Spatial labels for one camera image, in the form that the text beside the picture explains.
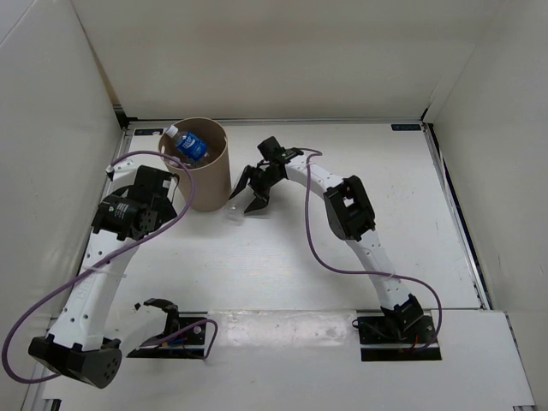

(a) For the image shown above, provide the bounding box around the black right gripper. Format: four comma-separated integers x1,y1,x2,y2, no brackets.
230,165,283,214

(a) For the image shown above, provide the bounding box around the clear unlabelled plastic bottle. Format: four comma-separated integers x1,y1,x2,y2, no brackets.
223,187,255,224

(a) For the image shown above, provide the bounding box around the blue Pocari Sweat bottle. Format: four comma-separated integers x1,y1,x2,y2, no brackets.
165,125,211,163

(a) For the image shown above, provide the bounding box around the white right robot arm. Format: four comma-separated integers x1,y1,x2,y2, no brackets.
229,136,424,343

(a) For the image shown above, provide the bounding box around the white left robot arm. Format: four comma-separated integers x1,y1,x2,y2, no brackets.
28,161,181,389

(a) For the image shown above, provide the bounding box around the brown cylindrical paper bin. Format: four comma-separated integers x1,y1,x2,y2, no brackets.
158,117,231,212

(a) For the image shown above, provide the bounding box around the left blue corner sticker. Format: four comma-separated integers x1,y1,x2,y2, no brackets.
134,128,164,136

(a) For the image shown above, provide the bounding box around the blue corner sticker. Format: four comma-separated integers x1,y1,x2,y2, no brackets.
390,123,422,132
134,128,164,136

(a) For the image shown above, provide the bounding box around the right blue corner sticker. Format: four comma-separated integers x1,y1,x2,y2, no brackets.
390,123,422,132

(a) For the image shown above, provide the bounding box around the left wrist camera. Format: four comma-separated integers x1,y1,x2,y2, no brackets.
105,158,139,185

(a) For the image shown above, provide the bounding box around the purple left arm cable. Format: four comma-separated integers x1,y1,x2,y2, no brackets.
2,152,219,383

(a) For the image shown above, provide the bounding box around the left aluminium table rail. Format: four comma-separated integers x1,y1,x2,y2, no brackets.
48,136,135,351

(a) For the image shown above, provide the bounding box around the aluminium table rail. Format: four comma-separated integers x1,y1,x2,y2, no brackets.
48,136,135,351
421,122,492,310
128,117,422,128

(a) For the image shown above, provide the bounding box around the rear aluminium table rail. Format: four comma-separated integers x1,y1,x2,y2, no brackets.
128,117,422,128

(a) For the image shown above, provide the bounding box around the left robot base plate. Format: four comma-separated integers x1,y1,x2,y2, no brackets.
127,314,218,360

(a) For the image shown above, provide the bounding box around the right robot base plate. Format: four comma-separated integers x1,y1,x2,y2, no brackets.
351,313,442,362

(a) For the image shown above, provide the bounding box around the right aluminium table rail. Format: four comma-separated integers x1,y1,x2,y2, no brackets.
421,122,492,310

